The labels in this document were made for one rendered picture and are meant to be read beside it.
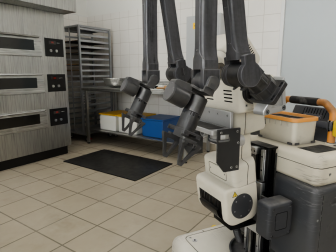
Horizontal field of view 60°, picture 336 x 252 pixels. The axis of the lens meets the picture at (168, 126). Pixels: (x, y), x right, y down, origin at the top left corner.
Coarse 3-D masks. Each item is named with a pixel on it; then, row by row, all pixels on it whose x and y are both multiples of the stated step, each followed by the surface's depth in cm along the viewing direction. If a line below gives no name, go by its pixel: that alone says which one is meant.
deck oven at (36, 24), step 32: (0, 0) 304; (32, 0) 317; (64, 0) 349; (0, 32) 308; (32, 32) 343; (0, 64) 318; (32, 64) 348; (64, 64) 384; (0, 96) 321; (32, 96) 352; (64, 96) 389; (0, 128) 322; (32, 128) 353; (64, 128) 394; (0, 160) 328; (32, 160) 365
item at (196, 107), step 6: (192, 90) 84; (192, 96) 83; (198, 96) 83; (204, 96) 86; (192, 102) 83; (198, 102) 83; (204, 102) 84; (186, 108) 84; (192, 108) 83; (198, 108) 83; (192, 114) 84; (198, 114) 83
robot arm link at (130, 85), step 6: (126, 78) 119; (132, 78) 119; (150, 78) 120; (156, 78) 120; (126, 84) 117; (132, 84) 119; (138, 84) 121; (144, 84) 121; (150, 84) 120; (120, 90) 120; (126, 90) 118; (132, 90) 119
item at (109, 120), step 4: (100, 112) 456; (104, 112) 456; (108, 112) 456; (112, 112) 456; (116, 112) 456; (120, 112) 456; (124, 112) 456; (100, 116) 454; (104, 116) 448; (108, 116) 443; (112, 116) 438; (116, 116) 437; (100, 120) 455; (104, 120) 449; (108, 120) 444; (112, 120) 439; (116, 120) 437; (100, 124) 456; (104, 124) 451; (108, 124) 445; (112, 124) 440; (116, 124) 438; (100, 128) 459; (104, 128) 452; (108, 128) 447; (112, 128) 441; (116, 128) 439
